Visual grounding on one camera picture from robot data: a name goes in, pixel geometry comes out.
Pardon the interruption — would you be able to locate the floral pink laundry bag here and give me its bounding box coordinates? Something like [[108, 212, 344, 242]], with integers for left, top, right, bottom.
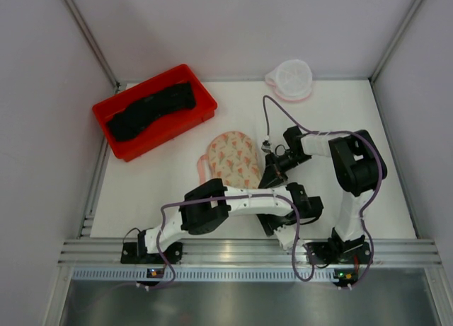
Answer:
[[197, 131, 262, 189]]

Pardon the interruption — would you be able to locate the white mesh laundry bag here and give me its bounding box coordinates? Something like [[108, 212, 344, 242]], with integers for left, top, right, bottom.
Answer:
[[265, 59, 313, 102]]

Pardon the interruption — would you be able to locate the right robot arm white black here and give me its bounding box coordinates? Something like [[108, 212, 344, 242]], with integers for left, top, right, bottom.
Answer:
[[258, 126, 387, 264]]

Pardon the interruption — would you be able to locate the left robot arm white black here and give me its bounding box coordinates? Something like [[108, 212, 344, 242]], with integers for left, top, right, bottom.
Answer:
[[137, 178, 323, 257]]

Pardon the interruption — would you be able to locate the black bra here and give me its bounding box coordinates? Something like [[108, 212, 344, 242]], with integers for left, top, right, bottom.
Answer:
[[107, 82, 196, 142]]

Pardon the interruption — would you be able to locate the red plastic bin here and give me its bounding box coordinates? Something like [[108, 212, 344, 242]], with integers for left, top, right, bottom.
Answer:
[[93, 64, 217, 162]]

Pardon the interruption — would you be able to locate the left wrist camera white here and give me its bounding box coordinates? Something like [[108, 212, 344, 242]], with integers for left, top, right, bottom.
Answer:
[[274, 226, 299, 251]]

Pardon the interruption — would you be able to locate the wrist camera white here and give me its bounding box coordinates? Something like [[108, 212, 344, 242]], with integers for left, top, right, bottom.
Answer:
[[261, 136, 272, 153], [274, 226, 299, 251]]

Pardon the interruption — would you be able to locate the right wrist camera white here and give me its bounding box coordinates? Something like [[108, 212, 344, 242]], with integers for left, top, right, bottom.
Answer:
[[261, 136, 272, 153]]

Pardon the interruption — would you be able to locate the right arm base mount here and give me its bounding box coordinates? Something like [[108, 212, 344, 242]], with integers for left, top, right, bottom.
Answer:
[[308, 240, 371, 264]]

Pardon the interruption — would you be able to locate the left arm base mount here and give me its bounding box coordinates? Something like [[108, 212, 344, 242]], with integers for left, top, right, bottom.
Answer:
[[120, 242, 183, 264]]

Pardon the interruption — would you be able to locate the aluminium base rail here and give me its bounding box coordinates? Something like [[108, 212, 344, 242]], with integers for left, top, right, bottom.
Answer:
[[57, 238, 442, 268]]

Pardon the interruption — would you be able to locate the slotted cable duct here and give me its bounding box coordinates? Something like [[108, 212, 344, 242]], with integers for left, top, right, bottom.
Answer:
[[71, 267, 358, 281]]

